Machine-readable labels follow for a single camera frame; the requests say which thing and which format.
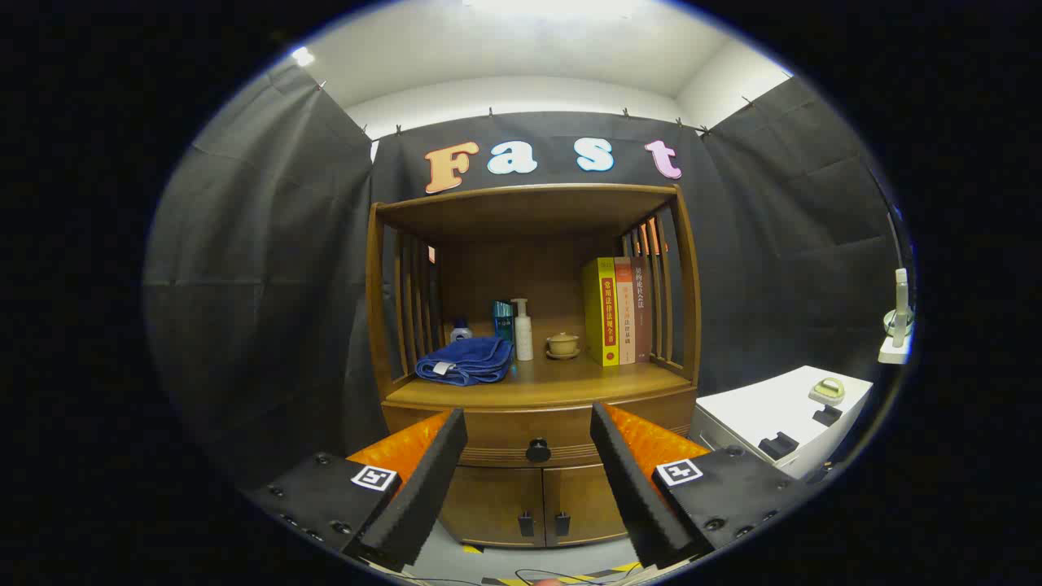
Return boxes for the white stand device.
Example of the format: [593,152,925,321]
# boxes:
[878,268,916,365]

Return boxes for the wooden cabinet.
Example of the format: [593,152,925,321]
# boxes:
[365,183,703,548]

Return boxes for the wooden cabinet door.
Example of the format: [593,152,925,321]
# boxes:
[440,466,545,548]
[542,464,628,546]

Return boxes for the brown book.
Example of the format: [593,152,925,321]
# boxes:
[631,257,653,363]

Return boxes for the blue folded towel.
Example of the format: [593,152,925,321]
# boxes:
[414,336,515,387]

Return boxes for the wooden drawer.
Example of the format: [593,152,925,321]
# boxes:
[381,387,699,470]

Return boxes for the yellow book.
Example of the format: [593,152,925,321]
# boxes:
[581,257,620,367]

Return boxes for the white side cabinet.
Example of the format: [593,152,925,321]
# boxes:
[690,365,873,481]

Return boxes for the orange white book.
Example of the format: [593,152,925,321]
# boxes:
[613,256,637,365]

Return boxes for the black floor cable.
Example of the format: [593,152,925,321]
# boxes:
[407,568,644,586]

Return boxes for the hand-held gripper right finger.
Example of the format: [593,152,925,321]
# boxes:
[589,402,817,571]

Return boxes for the white pump bottle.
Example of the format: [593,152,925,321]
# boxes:
[510,298,535,362]

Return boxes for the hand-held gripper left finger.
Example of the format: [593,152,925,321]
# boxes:
[243,409,470,572]

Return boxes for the yellow black floor tape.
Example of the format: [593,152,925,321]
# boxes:
[482,562,642,586]

